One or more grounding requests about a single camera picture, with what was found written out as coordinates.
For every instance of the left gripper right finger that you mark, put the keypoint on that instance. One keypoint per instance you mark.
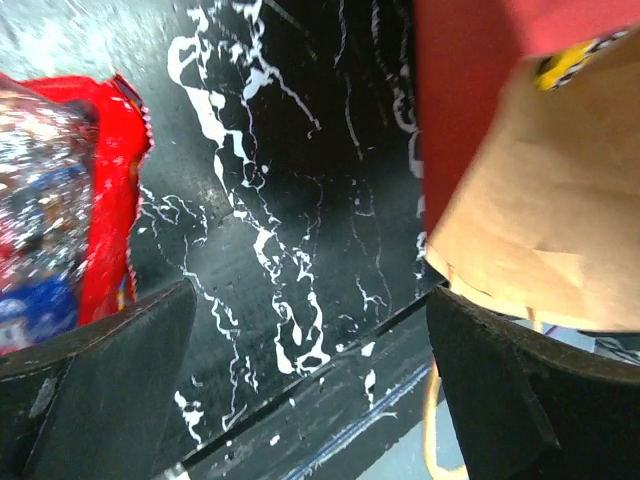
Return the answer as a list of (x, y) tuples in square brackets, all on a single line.
[(506, 402)]

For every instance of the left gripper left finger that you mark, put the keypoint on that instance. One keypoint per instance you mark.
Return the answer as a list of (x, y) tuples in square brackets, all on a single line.
[(93, 403)]

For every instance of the red candy bag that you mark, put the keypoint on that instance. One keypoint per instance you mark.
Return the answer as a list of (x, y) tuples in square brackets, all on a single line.
[(71, 151)]

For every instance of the red brown paper bag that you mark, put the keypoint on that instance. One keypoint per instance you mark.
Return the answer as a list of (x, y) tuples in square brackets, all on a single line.
[(532, 197)]

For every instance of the yellow snack packet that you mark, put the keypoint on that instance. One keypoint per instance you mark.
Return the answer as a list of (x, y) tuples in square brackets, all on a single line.
[(557, 70)]

